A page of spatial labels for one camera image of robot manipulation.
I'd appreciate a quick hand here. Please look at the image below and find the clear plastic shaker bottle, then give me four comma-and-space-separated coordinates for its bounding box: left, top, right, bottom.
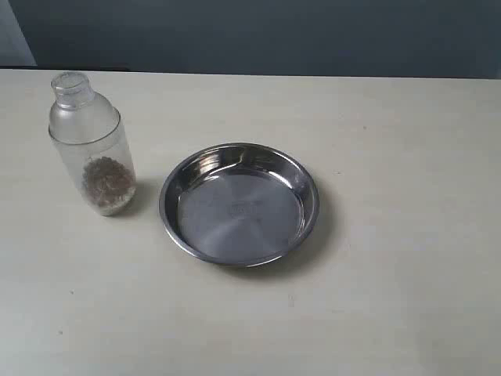
49, 71, 136, 216

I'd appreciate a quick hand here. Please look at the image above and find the round stainless steel tray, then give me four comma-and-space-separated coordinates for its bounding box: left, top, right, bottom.
158, 143, 320, 268

